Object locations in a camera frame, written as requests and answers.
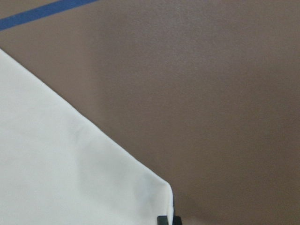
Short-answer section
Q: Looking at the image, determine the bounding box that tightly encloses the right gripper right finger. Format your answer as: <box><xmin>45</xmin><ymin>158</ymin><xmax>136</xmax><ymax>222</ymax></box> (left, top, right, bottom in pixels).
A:
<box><xmin>173</xmin><ymin>216</ymin><xmax>182</xmax><ymax>225</ymax></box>

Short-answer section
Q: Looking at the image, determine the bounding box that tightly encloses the cream long-sleeve cat shirt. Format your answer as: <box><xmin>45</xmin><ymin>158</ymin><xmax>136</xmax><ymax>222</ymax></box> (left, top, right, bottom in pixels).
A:
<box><xmin>0</xmin><ymin>52</ymin><xmax>174</xmax><ymax>225</ymax></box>

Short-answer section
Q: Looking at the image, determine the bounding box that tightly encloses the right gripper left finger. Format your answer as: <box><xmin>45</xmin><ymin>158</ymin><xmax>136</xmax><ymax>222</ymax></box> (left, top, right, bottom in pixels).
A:
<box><xmin>157</xmin><ymin>216</ymin><xmax>168</xmax><ymax>225</ymax></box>

